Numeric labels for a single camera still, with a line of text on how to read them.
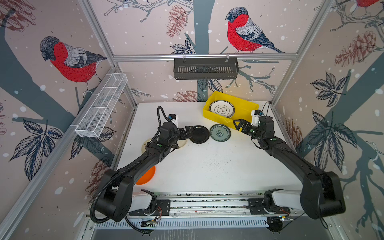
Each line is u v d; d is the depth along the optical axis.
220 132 1.04
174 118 0.75
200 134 1.03
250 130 0.74
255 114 0.77
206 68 1.04
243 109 1.13
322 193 0.41
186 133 0.76
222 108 1.14
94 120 0.71
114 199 0.41
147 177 0.81
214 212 0.73
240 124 0.76
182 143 0.97
